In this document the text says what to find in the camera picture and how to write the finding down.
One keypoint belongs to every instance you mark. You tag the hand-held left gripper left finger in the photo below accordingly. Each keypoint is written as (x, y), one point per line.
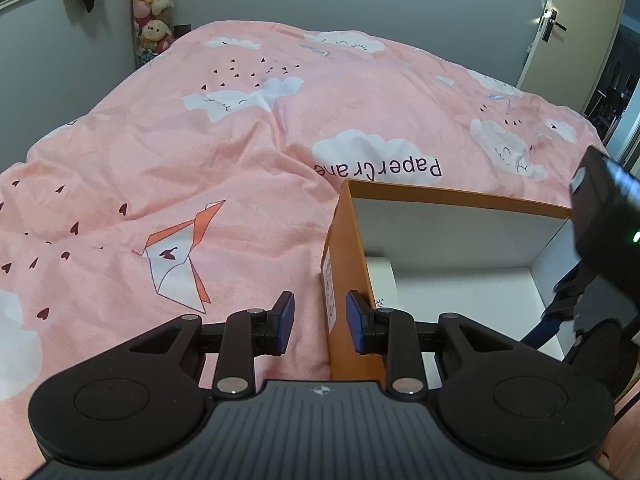
(285, 321)

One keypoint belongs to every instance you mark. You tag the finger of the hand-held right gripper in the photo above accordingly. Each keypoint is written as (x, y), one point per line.
(562, 300)

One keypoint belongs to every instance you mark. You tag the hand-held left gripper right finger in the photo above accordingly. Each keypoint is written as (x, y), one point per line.
(355, 321)

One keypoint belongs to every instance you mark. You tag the orange cardboard box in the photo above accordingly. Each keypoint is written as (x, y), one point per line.
(345, 240)

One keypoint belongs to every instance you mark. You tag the pink printed duvet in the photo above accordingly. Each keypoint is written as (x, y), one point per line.
(200, 160)

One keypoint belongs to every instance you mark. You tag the cream door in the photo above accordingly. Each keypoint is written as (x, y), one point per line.
(575, 10)

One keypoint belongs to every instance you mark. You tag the cream dog plush toy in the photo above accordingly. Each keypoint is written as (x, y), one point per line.
(154, 34)

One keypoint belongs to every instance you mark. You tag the pink plush toy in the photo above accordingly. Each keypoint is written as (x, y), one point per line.
(147, 9)

